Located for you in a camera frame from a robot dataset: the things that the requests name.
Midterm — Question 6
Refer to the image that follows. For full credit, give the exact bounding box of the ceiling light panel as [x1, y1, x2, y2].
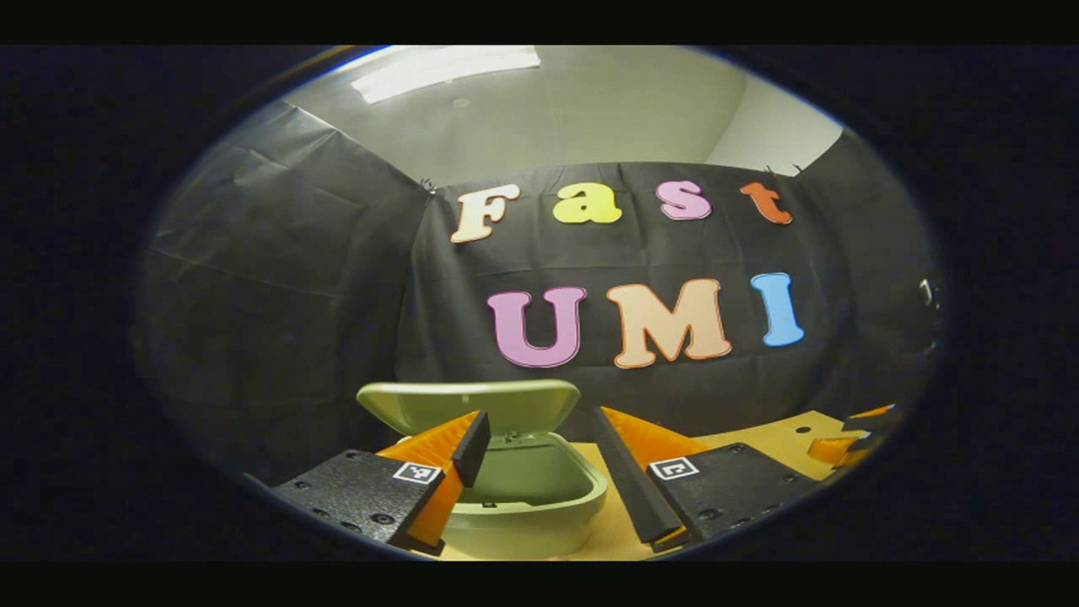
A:
[350, 46, 542, 105]

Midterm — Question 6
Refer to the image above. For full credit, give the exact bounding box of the wooden desktop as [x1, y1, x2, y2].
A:
[438, 410, 882, 562]

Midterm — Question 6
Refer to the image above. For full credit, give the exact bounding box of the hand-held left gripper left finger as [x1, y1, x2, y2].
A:
[271, 410, 491, 556]

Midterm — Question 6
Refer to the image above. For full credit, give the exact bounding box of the black backdrop cloth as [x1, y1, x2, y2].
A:
[135, 101, 943, 486]

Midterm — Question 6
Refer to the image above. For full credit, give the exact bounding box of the green desktop garbage bin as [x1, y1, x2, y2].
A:
[357, 379, 609, 560]

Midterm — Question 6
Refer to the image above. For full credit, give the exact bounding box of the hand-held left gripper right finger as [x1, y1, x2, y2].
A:
[593, 406, 824, 551]

